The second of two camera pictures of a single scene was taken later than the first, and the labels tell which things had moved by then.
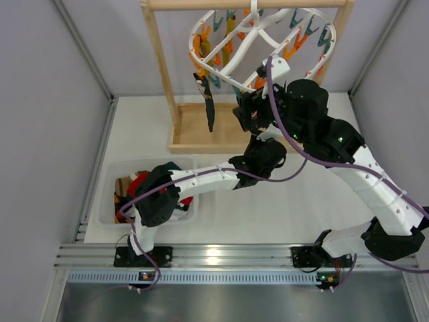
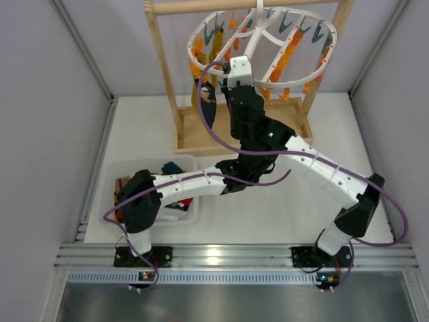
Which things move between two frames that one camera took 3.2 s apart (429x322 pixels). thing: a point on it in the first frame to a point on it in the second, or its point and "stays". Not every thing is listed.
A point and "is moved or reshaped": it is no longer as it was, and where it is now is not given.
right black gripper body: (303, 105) to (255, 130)
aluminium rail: (199, 256) stays
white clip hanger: (227, 48) is moved or reshaped
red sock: (187, 200) stays
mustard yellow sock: (205, 47) to (217, 45)
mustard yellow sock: (227, 51) to (202, 58)
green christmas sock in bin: (171, 166) stays
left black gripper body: (240, 174) stays
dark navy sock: (204, 89) is moved or reshaped
